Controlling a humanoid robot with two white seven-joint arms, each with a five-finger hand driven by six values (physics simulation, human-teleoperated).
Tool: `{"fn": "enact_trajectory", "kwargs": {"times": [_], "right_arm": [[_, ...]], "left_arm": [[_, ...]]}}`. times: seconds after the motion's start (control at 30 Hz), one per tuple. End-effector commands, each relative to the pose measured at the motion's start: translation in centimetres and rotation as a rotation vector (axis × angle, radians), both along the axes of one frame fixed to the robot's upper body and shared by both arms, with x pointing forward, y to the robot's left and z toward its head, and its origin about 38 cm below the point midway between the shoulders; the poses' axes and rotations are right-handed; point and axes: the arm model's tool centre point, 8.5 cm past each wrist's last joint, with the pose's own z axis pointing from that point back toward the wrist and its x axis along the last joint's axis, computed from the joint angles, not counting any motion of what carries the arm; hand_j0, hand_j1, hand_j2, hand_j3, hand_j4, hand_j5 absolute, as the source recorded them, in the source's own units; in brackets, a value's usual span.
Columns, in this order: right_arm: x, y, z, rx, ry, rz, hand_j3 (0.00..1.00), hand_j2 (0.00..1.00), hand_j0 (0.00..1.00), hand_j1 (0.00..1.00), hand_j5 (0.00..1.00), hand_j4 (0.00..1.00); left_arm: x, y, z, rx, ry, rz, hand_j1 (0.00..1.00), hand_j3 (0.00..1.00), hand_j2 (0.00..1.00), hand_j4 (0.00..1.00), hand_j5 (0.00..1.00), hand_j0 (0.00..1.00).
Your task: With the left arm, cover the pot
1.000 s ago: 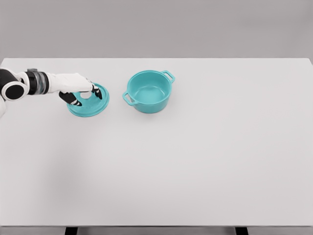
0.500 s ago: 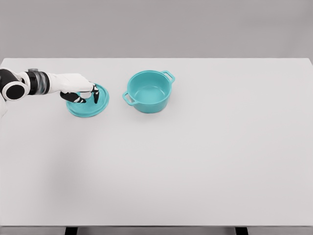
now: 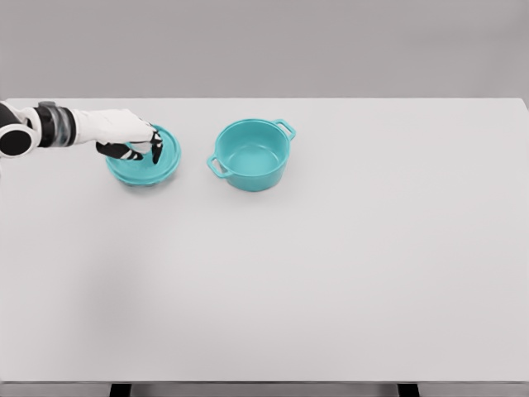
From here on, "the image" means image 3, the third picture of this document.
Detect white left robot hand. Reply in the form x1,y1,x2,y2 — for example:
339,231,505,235
93,108,165,165

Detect teal pot lid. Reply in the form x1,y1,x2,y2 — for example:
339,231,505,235
105,123,183,188

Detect teal pot with handles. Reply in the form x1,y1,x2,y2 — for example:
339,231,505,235
206,117,298,193

